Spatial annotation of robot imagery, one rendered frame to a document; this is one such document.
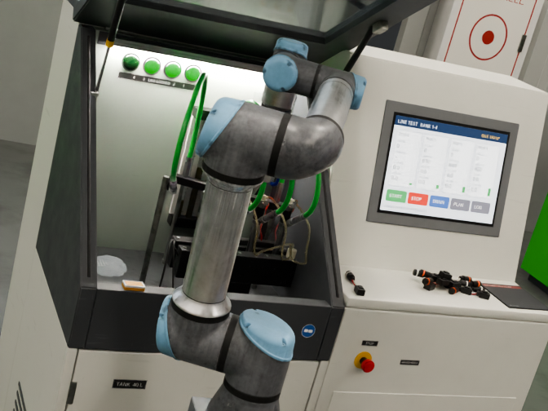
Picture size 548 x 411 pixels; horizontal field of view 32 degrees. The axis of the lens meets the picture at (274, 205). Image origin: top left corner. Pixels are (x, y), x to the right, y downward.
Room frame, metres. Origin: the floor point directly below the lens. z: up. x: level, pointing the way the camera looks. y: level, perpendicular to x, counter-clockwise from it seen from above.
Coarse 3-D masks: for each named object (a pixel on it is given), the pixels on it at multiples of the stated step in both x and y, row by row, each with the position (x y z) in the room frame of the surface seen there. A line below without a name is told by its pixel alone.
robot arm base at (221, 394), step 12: (228, 384) 1.65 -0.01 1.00; (216, 396) 1.67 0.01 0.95; (228, 396) 1.64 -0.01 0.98; (240, 396) 1.63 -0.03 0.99; (252, 396) 1.63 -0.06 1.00; (276, 396) 1.66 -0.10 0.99; (216, 408) 1.64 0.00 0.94; (228, 408) 1.63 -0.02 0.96; (240, 408) 1.62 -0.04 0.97; (252, 408) 1.62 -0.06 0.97; (264, 408) 1.63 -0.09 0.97; (276, 408) 1.66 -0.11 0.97
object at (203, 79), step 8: (200, 80) 2.33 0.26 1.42; (200, 88) 2.31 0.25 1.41; (192, 96) 2.26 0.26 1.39; (192, 104) 2.24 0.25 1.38; (200, 104) 2.53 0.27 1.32; (200, 112) 2.54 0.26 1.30; (184, 120) 2.21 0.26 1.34; (200, 120) 2.55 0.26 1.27; (184, 128) 2.20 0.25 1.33; (184, 136) 2.20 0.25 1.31; (192, 136) 2.55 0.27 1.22; (176, 144) 2.19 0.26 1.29; (192, 144) 2.55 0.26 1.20; (176, 152) 2.18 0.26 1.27; (192, 152) 2.56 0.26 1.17; (176, 160) 2.18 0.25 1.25; (176, 168) 2.19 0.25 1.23
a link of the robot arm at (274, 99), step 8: (264, 88) 2.12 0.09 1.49; (264, 96) 2.11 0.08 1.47; (272, 96) 2.10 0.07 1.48; (280, 96) 2.09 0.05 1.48; (288, 96) 2.10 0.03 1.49; (296, 96) 2.14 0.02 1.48; (264, 104) 2.11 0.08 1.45; (272, 104) 2.09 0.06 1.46; (280, 104) 2.09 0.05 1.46; (288, 104) 2.10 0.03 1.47
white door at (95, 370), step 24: (96, 360) 2.03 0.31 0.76; (120, 360) 2.05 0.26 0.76; (144, 360) 2.08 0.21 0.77; (168, 360) 2.11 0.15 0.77; (312, 360) 2.28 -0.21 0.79; (72, 384) 2.00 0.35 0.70; (96, 384) 2.03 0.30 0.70; (120, 384) 2.06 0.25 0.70; (144, 384) 2.08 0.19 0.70; (168, 384) 2.11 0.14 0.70; (192, 384) 2.14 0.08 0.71; (216, 384) 2.17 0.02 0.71; (288, 384) 2.26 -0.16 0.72; (72, 408) 2.01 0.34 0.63; (96, 408) 2.04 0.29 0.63; (120, 408) 2.06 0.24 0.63; (144, 408) 2.09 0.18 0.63; (168, 408) 2.12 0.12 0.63; (288, 408) 2.26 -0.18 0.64
